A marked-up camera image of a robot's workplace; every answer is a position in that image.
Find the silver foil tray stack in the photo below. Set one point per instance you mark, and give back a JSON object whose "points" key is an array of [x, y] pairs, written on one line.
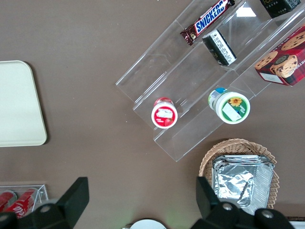
{"points": [[238, 183]]}

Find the Snickers chocolate bar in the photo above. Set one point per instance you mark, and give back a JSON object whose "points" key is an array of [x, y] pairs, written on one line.
{"points": [[207, 21]]}

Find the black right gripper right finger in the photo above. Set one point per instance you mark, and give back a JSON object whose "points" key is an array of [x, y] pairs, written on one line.
{"points": [[209, 205]]}

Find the small black box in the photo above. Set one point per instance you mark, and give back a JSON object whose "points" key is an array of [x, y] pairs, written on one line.
{"points": [[278, 7], [220, 48]]}

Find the green gum canister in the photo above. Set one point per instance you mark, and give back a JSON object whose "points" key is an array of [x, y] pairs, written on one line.
{"points": [[233, 107]]}

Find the red cola bottle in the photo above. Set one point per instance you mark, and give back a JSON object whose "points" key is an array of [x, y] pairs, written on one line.
{"points": [[22, 202], [6, 198]]}

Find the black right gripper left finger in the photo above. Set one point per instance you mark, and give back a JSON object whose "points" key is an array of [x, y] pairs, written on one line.
{"points": [[71, 198]]}

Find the clear acrylic bottle rack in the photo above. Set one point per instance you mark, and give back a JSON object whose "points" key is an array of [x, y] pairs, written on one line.
{"points": [[41, 190]]}

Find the light wicker basket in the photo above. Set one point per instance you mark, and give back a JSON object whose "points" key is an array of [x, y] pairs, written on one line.
{"points": [[238, 146]]}

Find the red cookie box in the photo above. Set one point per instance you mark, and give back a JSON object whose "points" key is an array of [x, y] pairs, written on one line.
{"points": [[286, 59]]}

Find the cream rectangular tray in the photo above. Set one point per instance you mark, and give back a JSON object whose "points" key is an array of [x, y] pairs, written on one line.
{"points": [[19, 102]]}

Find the red gum canister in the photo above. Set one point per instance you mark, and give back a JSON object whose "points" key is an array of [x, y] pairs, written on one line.
{"points": [[164, 114]]}

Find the clear acrylic stepped stand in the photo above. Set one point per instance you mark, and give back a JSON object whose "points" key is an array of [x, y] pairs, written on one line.
{"points": [[166, 71]]}

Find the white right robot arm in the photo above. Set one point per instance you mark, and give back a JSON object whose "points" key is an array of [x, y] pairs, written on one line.
{"points": [[147, 225]]}

